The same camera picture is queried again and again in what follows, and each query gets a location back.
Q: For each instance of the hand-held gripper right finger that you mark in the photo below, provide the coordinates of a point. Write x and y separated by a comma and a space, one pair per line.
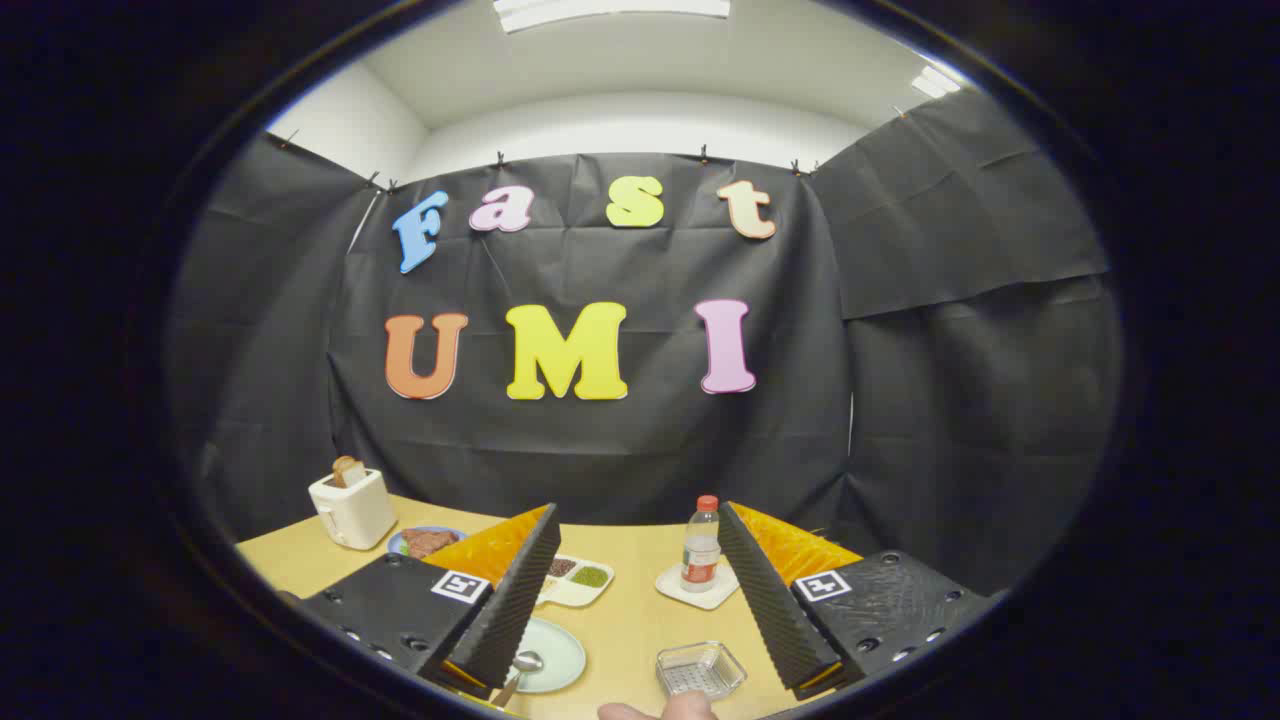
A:
765, 600

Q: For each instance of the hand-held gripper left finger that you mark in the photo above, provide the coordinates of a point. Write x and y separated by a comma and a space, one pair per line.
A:
515, 600

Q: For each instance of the white square coaster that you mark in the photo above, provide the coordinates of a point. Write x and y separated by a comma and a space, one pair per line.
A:
705, 598

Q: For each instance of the light green plate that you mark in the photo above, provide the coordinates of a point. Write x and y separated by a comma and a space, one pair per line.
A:
560, 645

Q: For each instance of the white divided bean dish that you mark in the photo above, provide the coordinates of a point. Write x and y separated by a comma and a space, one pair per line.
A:
585, 580

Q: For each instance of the clear bottle red cap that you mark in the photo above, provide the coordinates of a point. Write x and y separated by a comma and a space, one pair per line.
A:
701, 550

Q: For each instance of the steak with vegetables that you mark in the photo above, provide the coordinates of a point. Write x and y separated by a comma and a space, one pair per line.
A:
428, 542

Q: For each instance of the blue plate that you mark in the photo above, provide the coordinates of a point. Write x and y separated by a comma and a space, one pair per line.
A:
395, 544

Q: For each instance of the cream toaster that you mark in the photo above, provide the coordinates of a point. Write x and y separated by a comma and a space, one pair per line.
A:
355, 510

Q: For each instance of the toasted bread slice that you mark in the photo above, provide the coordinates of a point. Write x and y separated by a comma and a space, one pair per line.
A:
348, 470

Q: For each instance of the small ceiling light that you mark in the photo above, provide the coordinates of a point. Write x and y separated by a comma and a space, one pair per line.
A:
935, 82

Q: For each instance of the long ceiling light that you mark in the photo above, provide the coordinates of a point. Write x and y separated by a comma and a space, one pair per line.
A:
610, 10

